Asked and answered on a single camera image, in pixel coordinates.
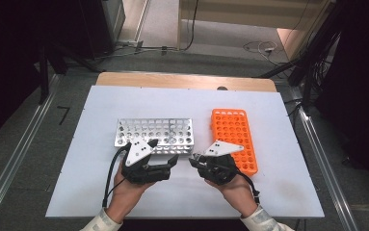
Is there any person's right hand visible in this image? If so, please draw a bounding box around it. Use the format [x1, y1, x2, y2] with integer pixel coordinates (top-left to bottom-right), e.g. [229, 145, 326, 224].
[204, 172, 259, 218]

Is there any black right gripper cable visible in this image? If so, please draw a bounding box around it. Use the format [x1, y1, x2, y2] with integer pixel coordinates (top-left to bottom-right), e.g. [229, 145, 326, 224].
[234, 171, 261, 205]

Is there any black metal stand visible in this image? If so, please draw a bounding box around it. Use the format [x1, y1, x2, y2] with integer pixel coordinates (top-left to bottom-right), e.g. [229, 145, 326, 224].
[37, 41, 103, 105]

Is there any wooden table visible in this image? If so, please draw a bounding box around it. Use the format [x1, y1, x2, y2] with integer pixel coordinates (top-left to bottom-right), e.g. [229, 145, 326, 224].
[94, 71, 277, 93]

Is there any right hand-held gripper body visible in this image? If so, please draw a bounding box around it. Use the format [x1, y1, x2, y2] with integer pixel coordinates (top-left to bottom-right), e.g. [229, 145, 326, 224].
[198, 140, 245, 187]

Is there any white floor cable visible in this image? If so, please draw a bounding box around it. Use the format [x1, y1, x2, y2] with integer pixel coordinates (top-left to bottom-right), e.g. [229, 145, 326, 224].
[243, 39, 279, 65]

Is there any light wooden cabinet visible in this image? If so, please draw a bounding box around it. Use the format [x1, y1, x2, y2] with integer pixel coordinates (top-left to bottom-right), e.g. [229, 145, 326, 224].
[176, 0, 334, 62]

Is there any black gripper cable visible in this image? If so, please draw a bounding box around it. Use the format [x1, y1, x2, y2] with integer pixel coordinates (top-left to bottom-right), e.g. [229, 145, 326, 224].
[101, 142, 132, 208]
[234, 171, 261, 205]

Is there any orange plastic test tube rack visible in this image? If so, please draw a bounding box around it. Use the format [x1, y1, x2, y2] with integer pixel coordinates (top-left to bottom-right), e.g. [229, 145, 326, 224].
[210, 108, 259, 177]

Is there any aluminium floor rail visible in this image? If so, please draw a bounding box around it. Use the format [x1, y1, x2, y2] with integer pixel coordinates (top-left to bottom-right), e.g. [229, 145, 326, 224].
[0, 73, 61, 231]
[296, 104, 361, 231]

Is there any black cable bundle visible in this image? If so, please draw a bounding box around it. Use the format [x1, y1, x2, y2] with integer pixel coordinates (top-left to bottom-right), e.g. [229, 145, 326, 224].
[282, 95, 303, 118]

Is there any grey metal cabinet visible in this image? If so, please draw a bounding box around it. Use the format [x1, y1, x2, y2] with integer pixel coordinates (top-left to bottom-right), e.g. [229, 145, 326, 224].
[101, 0, 127, 49]

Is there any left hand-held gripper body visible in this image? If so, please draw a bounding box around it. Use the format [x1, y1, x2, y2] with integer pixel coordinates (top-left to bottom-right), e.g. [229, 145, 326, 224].
[119, 136, 172, 186]

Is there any black hanging cable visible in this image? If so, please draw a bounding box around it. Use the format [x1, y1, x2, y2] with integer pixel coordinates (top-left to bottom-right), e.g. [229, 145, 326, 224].
[183, 0, 200, 52]

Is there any person's left hand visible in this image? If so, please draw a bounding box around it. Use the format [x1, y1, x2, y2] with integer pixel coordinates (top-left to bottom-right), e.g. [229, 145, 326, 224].
[105, 158, 156, 224]

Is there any floor power strip with cables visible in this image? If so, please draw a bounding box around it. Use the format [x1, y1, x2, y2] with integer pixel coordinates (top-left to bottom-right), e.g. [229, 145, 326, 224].
[114, 38, 180, 56]

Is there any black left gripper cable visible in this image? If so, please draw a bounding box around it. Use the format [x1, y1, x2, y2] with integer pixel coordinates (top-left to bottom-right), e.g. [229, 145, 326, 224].
[101, 142, 132, 208]

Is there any dark curtain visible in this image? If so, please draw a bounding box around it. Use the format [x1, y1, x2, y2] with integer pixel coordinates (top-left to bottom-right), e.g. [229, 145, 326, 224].
[313, 0, 369, 193]
[0, 0, 109, 150]

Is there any silver metal test tube rack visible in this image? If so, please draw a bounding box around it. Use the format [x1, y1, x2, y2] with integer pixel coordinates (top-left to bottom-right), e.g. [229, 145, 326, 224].
[114, 117, 196, 156]

